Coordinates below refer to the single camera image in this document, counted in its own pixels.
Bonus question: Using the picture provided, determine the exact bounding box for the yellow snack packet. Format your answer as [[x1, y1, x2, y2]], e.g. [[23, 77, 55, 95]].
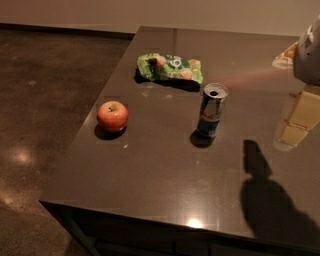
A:
[[272, 42, 298, 69]]

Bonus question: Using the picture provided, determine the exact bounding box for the green snack bag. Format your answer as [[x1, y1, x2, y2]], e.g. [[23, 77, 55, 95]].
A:
[[137, 53, 203, 84]]

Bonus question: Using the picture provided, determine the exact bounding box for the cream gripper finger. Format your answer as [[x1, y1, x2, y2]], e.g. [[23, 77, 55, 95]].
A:
[[278, 85, 320, 146]]

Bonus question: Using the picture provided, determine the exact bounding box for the red apple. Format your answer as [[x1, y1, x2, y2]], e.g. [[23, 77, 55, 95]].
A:
[[97, 101, 129, 132]]

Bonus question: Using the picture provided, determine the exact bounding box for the blue silver energy drink can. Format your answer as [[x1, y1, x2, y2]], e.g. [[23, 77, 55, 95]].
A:
[[197, 83, 229, 138]]

